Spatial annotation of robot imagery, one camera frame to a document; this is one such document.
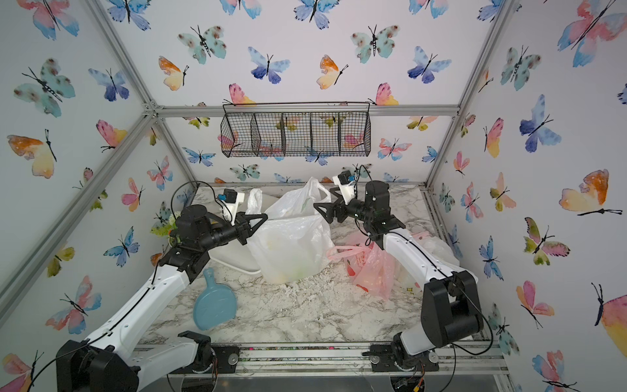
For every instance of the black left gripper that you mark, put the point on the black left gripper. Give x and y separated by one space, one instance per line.
242 227

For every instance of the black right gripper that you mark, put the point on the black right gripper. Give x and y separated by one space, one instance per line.
342 207

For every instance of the white lemon print plastic bag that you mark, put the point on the white lemon print plastic bag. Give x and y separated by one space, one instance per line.
293 243

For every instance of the pink apple print plastic bag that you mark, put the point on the pink apple print plastic bag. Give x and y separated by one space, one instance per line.
368 266

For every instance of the white cartoon print plastic bag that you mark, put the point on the white cartoon print plastic bag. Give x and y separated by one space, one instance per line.
437 248

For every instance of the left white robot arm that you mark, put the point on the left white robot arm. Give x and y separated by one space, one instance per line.
104 361

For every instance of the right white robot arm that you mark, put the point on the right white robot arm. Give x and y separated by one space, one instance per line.
450 309

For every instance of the white rectangular fruit tray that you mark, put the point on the white rectangular fruit tray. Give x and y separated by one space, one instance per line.
237 257

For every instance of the potted plant white pot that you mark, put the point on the potted plant white pot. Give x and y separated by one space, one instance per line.
164 223

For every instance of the blue paddle shaped board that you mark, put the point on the blue paddle shaped board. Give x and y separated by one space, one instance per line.
217 304

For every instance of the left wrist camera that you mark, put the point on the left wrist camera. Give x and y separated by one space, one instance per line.
230 200

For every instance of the black wire mesh basket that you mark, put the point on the black wire mesh basket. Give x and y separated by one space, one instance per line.
296 130

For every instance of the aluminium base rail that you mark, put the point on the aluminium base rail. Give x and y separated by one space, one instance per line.
303 360

